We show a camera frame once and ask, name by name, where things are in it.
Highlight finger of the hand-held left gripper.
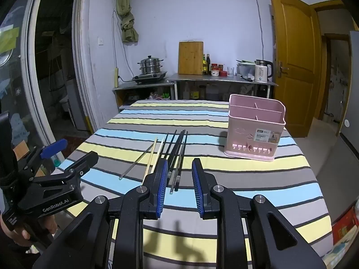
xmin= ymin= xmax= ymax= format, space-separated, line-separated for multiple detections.
xmin=17 ymin=139 xmax=68 ymax=174
xmin=34 ymin=151 xmax=99 ymax=184

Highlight striped tablecloth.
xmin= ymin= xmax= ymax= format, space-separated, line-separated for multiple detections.
xmin=52 ymin=99 xmax=334 ymax=269

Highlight wooden cutting board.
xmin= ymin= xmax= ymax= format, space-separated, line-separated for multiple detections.
xmin=178 ymin=41 xmax=204 ymax=76

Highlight red cardboard box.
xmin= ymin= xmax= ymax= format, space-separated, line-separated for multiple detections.
xmin=332 ymin=206 xmax=359 ymax=244

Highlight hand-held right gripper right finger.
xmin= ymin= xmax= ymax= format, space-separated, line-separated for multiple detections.
xmin=191 ymin=158 xmax=327 ymax=269

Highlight white electric kettle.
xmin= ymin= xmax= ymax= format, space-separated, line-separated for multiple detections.
xmin=254 ymin=59 xmax=274 ymax=83

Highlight tall steel shelf table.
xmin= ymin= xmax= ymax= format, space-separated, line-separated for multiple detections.
xmin=167 ymin=73 xmax=279 ymax=101

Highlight low steel shelf table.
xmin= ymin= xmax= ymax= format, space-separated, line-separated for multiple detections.
xmin=112 ymin=78 xmax=176 ymax=113

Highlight grey refrigerator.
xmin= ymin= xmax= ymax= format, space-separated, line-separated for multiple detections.
xmin=339 ymin=31 xmax=359 ymax=174

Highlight black induction cooker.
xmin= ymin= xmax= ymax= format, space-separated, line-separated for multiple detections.
xmin=132 ymin=71 xmax=168 ymax=85

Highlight pink plastic utensil basket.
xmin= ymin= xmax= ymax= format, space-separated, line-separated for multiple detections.
xmin=223 ymin=94 xmax=287 ymax=162

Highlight steel steamer pot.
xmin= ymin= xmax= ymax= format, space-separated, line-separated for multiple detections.
xmin=137 ymin=56 xmax=164 ymax=75

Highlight wooden door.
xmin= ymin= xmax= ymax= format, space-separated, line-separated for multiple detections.
xmin=268 ymin=0 xmax=323 ymax=138

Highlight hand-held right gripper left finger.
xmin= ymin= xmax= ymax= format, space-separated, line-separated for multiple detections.
xmin=32 ymin=158 xmax=169 ymax=269

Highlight person's left hand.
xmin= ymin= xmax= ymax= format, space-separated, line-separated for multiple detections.
xmin=0 ymin=214 xmax=58 ymax=247

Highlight wooden chopstick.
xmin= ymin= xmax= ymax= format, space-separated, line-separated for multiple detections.
xmin=153 ymin=137 xmax=165 ymax=174
xmin=142 ymin=137 xmax=158 ymax=184

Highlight hanging green cloth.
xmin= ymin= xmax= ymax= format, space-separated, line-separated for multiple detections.
xmin=116 ymin=0 xmax=139 ymax=43

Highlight metal chopstick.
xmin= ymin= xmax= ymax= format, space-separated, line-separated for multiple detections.
xmin=169 ymin=142 xmax=185 ymax=194
xmin=119 ymin=142 xmax=156 ymax=180

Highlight clear plastic food container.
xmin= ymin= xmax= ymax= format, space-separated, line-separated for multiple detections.
xmin=236 ymin=60 xmax=256 ymax=79

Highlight black wall cable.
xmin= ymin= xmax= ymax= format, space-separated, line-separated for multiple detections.
xmin=253 ymin=0 xmax=266 ymax=60

